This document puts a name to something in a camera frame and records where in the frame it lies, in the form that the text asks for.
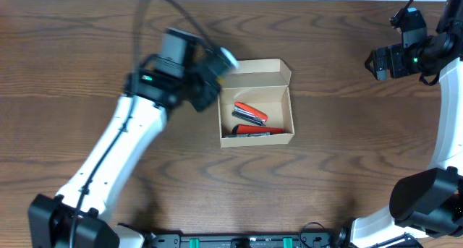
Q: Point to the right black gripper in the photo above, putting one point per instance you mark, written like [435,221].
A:
[380,63]

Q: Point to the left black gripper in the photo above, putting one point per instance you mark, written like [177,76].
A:
[204,92]

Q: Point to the red stapler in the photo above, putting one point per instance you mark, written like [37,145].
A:
[250,114]

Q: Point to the cardboard box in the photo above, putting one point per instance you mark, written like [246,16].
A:
[264,85]

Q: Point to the red utility knife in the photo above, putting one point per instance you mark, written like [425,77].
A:
[247,129]

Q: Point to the green black whiteboard marker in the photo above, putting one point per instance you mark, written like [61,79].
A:
[248,135]

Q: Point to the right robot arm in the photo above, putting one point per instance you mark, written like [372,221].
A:
[427,204]

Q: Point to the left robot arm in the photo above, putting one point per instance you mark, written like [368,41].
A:
[79,215]

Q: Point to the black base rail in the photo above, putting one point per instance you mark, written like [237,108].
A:
[304,240]

